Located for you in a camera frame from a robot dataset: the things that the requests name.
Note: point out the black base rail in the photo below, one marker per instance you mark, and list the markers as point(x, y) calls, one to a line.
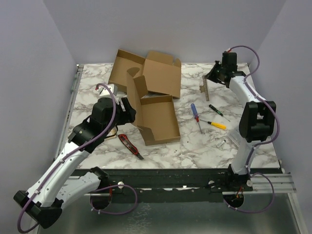
point(178, 185)

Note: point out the small silver metal piece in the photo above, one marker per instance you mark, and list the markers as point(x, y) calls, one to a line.
point(221, 143)

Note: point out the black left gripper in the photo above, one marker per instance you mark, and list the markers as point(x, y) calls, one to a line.
point(127, 116)

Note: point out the red black utility knife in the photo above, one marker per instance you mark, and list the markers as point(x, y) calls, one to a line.
point(127, 143)

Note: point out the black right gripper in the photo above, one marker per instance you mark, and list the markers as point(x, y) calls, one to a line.
point(215, 72)

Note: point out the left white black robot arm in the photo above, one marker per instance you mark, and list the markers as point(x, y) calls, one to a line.
point(45, 201)

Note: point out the green black screwdriver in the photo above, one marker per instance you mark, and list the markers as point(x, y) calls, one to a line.
point(217, 111)

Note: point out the clear plastic screw box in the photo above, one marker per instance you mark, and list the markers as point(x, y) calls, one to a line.
point(235, 136)

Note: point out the blue red screwdriver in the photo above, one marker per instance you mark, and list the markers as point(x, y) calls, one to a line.
point(196, 117)

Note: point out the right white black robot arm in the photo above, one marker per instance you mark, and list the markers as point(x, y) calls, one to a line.
point(257, 120)

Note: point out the brown cardboard express box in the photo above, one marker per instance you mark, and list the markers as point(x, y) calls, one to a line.
point(162, 72)

